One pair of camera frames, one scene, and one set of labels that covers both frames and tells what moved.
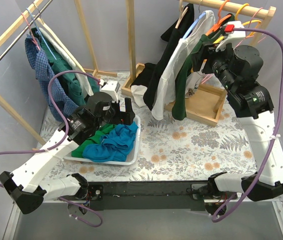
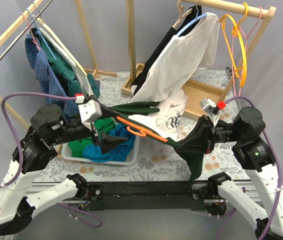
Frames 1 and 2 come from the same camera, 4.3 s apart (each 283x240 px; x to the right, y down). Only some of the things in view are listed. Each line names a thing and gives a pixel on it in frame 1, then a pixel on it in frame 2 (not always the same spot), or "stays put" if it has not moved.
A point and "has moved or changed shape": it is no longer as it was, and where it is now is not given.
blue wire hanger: [41, 34] stays put
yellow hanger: [219, 39] has moved or changed shape
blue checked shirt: [43, 71] stays put
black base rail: [150, 196] stays put
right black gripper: [204, 58] -> [208, 136]
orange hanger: [219, 22] -> [144, 131]
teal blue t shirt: [115, 146] stays put
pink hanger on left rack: [31, 31] stays put
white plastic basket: [131, 154] stays put
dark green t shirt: [179, 111] -> [194, 161]
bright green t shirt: [104, 130] stays put
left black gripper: [122, 116] -> [95, 136]
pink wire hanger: [257, 11] has moved or changed shape
